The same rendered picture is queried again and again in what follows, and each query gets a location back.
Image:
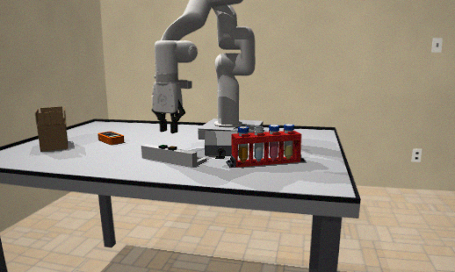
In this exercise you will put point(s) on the red tube rack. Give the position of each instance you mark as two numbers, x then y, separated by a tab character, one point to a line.
265	138

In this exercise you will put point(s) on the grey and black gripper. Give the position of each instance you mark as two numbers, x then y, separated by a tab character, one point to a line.
167	98

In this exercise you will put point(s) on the brown cardboard box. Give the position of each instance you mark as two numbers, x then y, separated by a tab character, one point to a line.
52	133

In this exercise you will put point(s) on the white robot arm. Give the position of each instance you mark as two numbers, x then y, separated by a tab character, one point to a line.
168	53

